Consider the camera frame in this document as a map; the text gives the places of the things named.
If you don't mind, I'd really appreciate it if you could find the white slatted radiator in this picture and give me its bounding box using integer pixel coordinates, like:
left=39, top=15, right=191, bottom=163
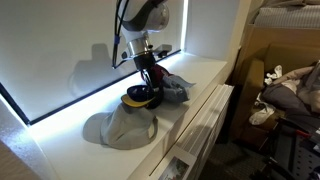
left=174, top=83, right=235, bottom=180

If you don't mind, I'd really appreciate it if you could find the navy cap with yellow brim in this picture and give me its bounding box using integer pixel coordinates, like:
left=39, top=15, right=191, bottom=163
left=120, top=83, right=165, bottom=110

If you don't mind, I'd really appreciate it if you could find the beige grey cap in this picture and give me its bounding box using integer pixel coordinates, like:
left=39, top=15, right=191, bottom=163
left=82, top=102, right=159, bottom=151

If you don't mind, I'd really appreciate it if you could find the maroon cap with embroidered logo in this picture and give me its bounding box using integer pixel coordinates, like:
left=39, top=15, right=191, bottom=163
left=139, top=63, right=172, bottom=86

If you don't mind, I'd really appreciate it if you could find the brown cardboard box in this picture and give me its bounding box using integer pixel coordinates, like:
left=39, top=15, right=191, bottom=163
left=229, top=23, right=320, bottom=145

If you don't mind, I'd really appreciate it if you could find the pile of grey clothes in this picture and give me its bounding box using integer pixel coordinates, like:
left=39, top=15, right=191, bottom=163
left=260, top=59, right=320, bottom=118

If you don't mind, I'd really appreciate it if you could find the framed photo picture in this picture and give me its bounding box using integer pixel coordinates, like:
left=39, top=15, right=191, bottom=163
left=158, top=156, right=190, bottom=180

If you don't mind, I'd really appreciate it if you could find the black stand with red part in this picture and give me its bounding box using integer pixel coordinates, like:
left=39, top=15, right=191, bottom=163
left=259, top=116, right=320, bottom=180

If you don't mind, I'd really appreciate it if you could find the black window frame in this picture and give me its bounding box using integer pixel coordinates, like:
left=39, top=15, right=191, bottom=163
left=0, top=49, right=184, bottom=125

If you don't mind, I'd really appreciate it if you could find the white crumpled cloth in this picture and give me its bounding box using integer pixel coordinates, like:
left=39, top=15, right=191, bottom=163
left=263, top=64, right=284, bottom=86

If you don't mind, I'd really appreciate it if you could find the striped grey mattress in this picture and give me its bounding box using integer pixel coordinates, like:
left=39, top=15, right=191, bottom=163
left=252, top=4, right=320, bottom=30

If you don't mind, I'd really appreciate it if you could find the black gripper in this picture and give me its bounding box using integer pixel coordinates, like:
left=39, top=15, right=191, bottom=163
left=132, top=52, right=162, bottom=90

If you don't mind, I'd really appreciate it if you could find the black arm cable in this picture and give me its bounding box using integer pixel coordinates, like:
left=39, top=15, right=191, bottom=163
left=111, top=0, right=132, bottom=70

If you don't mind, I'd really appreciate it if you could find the light blue cap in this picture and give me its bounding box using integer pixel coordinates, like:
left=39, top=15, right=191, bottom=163
left=160, top=74, right=197, bottom=106

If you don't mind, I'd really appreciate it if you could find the white window blind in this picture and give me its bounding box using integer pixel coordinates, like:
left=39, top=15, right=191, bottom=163
left=0, top=0, right=188, bottom=120

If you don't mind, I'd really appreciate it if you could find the white crumpled sock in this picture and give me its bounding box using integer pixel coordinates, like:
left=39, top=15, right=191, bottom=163
left=248, top=92, right=278, bottom=126

